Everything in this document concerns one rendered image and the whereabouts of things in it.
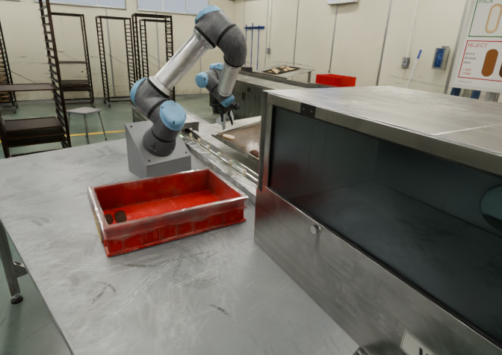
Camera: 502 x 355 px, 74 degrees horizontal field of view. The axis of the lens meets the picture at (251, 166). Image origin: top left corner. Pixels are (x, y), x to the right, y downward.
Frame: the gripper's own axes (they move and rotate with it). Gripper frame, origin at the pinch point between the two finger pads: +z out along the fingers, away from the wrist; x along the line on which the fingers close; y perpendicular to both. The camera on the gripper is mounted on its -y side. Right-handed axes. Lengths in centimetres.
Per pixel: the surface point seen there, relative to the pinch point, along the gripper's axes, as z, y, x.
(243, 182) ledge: 6, -39, 46
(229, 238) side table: 6, -55, 80
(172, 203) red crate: 4, -23, 73
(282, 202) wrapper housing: -12, -76, 81
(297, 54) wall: 39, 185, -503
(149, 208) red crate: 3, -19, 81
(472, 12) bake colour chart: -48, -112, -28
